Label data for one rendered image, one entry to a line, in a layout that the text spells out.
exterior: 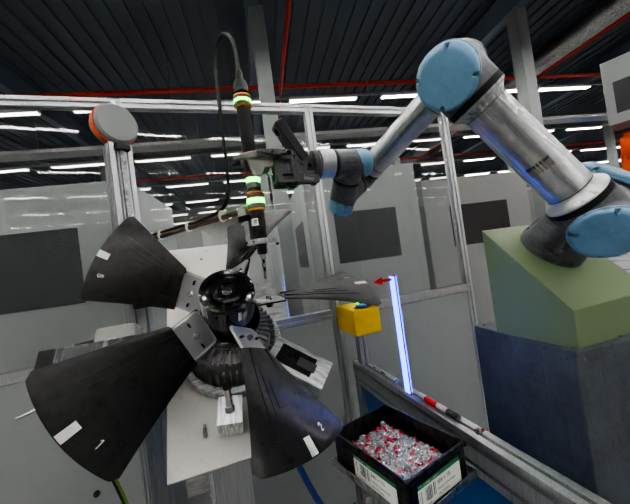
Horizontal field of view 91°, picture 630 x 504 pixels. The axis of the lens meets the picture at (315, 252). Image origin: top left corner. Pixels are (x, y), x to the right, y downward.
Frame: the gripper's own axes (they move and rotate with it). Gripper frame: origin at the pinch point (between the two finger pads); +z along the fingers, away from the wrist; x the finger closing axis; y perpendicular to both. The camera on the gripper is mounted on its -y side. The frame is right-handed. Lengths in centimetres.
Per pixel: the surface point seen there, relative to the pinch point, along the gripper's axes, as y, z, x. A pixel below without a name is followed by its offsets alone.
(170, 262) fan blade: 22.6, 18.2, 4.6
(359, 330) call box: 53, -35, 21
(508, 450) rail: 67, -39, -29
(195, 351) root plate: 42.5, 14.7, -3.9
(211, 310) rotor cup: 34.0, 10.3, -8.1
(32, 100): -51, 68, 71
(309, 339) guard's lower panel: 65, -31, 70
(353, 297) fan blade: 36.7, -21.0, -9.1
